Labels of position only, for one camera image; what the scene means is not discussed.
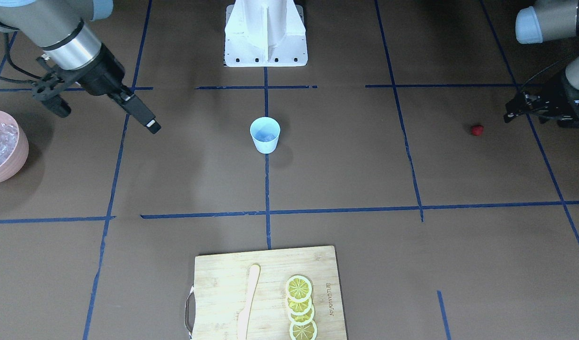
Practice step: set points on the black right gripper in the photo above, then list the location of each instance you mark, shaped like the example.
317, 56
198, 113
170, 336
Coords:
102, 74

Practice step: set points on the lemon slice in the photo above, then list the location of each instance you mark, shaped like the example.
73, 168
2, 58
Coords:
298, 308
302, 319
306, 331
298, 288

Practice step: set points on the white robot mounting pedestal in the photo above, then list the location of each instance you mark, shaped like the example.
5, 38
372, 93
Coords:
265, 33

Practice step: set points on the yellow plastic knife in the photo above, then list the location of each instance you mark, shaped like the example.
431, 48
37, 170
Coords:
243, 318

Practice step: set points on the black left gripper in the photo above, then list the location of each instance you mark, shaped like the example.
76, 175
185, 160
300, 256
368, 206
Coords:
564, 97

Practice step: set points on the red strawberry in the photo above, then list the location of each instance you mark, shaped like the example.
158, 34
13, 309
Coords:
477, 130

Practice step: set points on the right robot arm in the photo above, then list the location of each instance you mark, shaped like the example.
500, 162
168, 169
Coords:
72, 54

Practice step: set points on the lemon slice top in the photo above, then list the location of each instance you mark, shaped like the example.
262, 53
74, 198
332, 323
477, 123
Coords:
298, 288

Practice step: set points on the light blue cup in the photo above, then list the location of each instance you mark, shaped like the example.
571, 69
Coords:
268, 125

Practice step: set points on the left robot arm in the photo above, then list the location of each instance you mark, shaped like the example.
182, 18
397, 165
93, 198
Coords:
549, 20

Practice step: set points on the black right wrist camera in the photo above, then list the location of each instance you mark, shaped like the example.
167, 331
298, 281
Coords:
47, 89

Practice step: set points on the pile of clear ice cubes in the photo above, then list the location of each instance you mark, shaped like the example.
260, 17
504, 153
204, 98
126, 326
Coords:
9, 135

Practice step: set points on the wooden cutting board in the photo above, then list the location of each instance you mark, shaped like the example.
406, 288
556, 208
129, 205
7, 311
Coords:
219, 290

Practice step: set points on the pink bowl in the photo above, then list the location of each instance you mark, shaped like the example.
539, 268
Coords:
18, 157

